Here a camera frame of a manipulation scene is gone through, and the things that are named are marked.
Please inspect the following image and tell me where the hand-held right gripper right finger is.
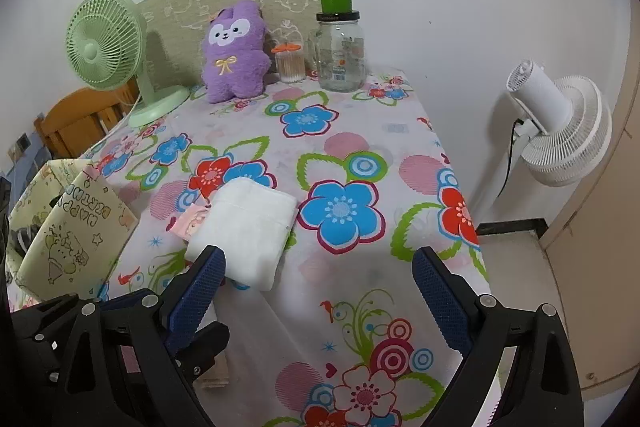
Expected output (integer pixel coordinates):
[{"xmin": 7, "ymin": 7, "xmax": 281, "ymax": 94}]
[{"xmin": 411, "ymin": 246, "xmax": 586, "ymax": 427}]

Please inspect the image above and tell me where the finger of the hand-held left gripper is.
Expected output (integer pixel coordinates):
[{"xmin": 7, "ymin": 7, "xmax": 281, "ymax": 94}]
[
  {"xmin": 172, "ymin": 323, "xmax": 231, "ymax": 382},
  {"xmin": 10, "ymin": 295, "xmax": 82, "ymax": 359}
]

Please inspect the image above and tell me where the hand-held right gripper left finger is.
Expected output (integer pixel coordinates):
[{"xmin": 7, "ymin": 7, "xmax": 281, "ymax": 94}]
[{"xmin": 52, "ymin": 246, "xmax": 228, "ymax": 427}]

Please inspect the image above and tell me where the beige pink packet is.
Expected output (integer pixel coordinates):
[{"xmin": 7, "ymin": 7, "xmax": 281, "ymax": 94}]
[{"xmin": 192, "ymin": 349, "xmax": 231, "ymax": 390}]

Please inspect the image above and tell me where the white towel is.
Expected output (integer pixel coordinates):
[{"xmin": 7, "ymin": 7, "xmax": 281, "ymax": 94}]
[{"xmin": 185, "ymin": 177, "xmax": 299, "ymax": 292}]

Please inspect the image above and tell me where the yellow cartoon gift bag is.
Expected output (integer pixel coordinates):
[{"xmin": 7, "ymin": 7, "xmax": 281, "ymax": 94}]
[{"xmin": 7, "ymin": 158, "xmax": 138, "ymax": 303}]

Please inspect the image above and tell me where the floral tablecloth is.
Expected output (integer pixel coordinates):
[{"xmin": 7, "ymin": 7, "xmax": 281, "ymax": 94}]
[{"xmin": 7, "ymin": 67, "xmax": 493, "ymax": 427}]

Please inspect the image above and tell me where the wooden bed headboard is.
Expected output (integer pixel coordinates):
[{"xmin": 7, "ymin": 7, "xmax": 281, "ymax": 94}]
[{"xmin": 32, "ymin": 79, "xmax": 143, "ymax": 160}]

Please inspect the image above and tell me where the white floor fan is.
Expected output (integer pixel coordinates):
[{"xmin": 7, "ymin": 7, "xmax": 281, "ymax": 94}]
[{"xmin": 505, "ymin": 59, "xmax": 613, "ymax": 188}]

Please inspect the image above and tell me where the purple plush toy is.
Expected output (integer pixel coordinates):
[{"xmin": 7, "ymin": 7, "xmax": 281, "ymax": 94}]
[{"xmin": 201, "ymin": 0, "xmax": 271, "ymax": 104}]

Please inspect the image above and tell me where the cotton swab container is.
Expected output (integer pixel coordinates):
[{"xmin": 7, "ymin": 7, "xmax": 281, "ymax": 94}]
[{"xmin": 271, "ymin": 19, "xmax": 307, "ymax": 84}]

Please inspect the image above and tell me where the green desk fan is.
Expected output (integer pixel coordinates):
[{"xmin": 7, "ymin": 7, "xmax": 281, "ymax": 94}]
[{"xmin": 66, "ymin": 0, "xmax": 191, "ymax": 128}]

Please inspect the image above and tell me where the glass jar with green lid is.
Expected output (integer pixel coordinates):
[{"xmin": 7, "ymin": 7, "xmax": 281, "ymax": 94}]
[{"xmin": 307, "ymin": 0, "xmax": 366, "ymax": 92}]

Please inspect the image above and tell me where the green patterned mat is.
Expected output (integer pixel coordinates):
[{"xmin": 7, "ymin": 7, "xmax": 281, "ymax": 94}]
[{"xmin": 136, "ymin": 0, "xmax": 323, "ymax": 90}]

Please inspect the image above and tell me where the black power cable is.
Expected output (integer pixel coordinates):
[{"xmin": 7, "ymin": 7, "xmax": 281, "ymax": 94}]
[{"xmin": 497, "ymin": 119, "xmax": 526, "ymax": 198}]

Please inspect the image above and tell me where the white fan cord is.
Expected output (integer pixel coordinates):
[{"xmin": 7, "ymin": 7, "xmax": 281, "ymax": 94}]
[{"xmin": 80, "ymin": 92, "xmax": 143, "ymax": 158}]

